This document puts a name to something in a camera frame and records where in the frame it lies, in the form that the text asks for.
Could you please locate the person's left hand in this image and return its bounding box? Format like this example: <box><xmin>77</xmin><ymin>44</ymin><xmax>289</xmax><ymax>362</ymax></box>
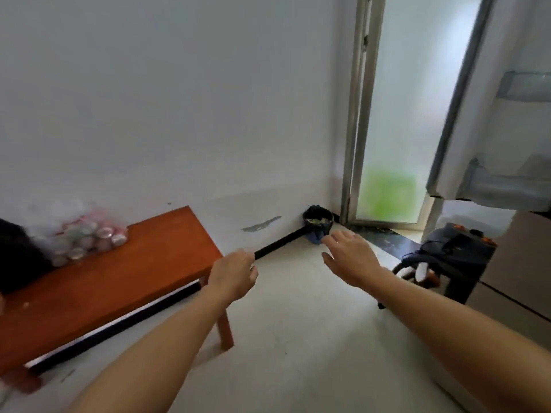
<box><xmin>206</xmin><ymin>249</ymin><xmax>259</xmax><ymax>302</ymax></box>

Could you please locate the person's right hand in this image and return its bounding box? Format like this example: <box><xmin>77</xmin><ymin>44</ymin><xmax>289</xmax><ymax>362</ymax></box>
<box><xmin>321</xmin><ymin>229</ymin><xmax>395</xmax><ymax>291</ymax></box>

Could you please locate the pink refrigerator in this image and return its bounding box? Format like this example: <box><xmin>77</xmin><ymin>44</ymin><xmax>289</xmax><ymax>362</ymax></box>
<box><xmin>421</xmin><ymin>0</ymin><xmax>551</xmax><ymax>409</ymax></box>

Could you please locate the clear red-printed plastic bag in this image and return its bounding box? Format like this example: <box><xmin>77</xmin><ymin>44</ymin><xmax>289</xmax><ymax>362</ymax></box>
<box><xmin>26</xmin><ymin>200</ymin><xmax>130</xmax><ymax>268</ymax></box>

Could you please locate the person's right forearm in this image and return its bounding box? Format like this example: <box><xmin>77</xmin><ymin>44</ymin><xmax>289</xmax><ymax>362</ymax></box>
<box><xmin>368</xmin><ymin>268</ymin><xmax>551</xmax><ymax>413</ymax></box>

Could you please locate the person's left forearm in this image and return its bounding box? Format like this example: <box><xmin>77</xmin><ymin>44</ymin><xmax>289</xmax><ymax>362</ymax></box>
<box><xmin>64</xmin><ymin>283</ymin><xmax>231</xmax><ymax>413</ymax></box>

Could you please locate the blue bin with black liner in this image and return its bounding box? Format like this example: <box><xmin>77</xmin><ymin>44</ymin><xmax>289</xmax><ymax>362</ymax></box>
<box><xmin>302</xmin><ymin>205</ymin><xmax>335</xmax><ymax>245</ymax></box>

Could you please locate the orange wooden table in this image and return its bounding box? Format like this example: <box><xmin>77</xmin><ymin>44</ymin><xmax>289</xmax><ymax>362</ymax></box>
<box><xmin>0</xmin><ymin>205</ymin><xmax>235</xmax><ymax>394</ymax></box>

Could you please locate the frosted glass door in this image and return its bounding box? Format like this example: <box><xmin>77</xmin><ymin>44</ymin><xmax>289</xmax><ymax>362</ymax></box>
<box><xmin>352</xmin><ymin>0</ymin><xmax>485</xmax><ymax>224</ymax></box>

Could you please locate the clear plastic door bin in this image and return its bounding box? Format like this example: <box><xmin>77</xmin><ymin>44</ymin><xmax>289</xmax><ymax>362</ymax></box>
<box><xmin>495</xmin><ymin>71</ymin><xmax>551</xmax><ymax>104</ymax></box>
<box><xmin>467</xmin><ymin>154</ymin><xmax>551</xmax><ymax>210</ymax></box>

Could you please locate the black plastic bag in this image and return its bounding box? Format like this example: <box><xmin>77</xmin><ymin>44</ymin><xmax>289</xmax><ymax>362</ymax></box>
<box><xmin>0</xmin><ymin>218</ymin><xmax>55</xmax><ymax>295</ymax></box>

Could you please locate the metal door frame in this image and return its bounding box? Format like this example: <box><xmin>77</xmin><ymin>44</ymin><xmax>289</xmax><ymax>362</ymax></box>
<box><xmin>340</xmin><ymin>0</ymin><xmax>372</xmax><ymax>224</ymax></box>

